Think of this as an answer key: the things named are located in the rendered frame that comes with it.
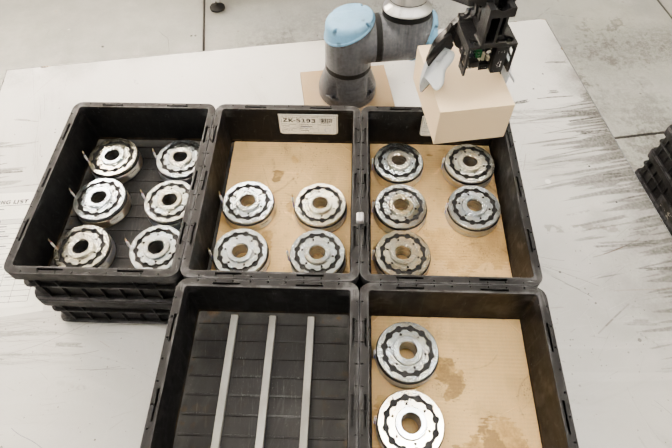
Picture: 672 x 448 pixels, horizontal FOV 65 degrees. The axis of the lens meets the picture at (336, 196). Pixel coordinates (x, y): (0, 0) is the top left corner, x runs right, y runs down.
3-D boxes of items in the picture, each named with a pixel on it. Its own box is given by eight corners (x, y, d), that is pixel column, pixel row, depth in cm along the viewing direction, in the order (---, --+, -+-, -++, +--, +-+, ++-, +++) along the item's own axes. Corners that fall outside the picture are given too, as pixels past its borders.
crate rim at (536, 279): (360, 113, 111) (360, 105, 109) (503, 115, 110) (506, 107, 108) (359, 287, 88) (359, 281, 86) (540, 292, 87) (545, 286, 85)
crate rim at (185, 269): (219, 111, 112) (217, 103, 110) (360, 113, 111) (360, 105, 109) (181, 283, 89) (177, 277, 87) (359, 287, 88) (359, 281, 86)
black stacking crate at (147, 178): (97, 139, 120) (76, 104, 111) (226, 142, 120) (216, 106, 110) (35, 301, 98) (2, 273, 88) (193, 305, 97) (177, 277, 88)
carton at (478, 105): (413, 78, 97) (417, 45, 91) (476, 72, 98) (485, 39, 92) (433, 144, 88) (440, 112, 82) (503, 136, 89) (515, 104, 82)
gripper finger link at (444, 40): (420, 62, 82) (460, 20, 76) (418, 56, 83) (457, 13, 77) (442, 73, 84) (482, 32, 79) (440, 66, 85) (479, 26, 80)
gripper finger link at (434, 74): (413, 105, 83) (454, 65, 77) (406, 79, 87) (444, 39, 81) (428, 111, 85) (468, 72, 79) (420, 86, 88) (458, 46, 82)
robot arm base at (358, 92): (314, 74, 144) (313, 45, 136) (367, 66, 146) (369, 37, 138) (325, 113, 135) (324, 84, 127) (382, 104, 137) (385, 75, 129)
